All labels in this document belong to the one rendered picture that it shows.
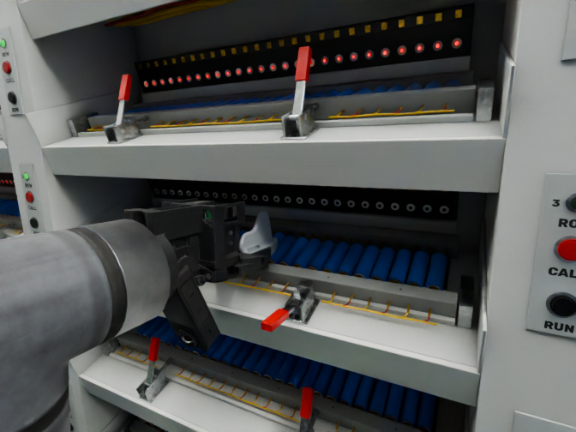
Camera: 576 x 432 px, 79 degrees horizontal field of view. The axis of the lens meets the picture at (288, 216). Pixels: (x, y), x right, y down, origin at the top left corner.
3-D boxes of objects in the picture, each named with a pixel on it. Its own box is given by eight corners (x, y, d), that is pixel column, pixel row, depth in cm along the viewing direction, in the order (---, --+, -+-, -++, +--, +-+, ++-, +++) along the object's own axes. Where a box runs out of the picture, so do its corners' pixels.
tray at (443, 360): (476, 407, 32) (487, 331, 28) (72, 291, 59) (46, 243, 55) (478, 276, 47) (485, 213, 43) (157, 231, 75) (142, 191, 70)
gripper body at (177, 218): (250, 201, 39) (167, 214, 28) (251, 275, 40) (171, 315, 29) (198, 197, 42) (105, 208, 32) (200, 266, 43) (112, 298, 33)
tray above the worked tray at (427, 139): (499, 194, 28) (525, -10, 22) (53, 175, 55) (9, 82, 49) (493, 126, 43) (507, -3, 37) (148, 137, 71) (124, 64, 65)
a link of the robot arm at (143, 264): (131, 354, 25) (54, 325, 30) (181, 327, 29) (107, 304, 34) (123, 232, 24) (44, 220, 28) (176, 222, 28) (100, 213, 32)
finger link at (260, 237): (293, 207, 46) (247, 216, 39) (292, 250, 47) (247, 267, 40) (274, 206, 48) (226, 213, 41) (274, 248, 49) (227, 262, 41)
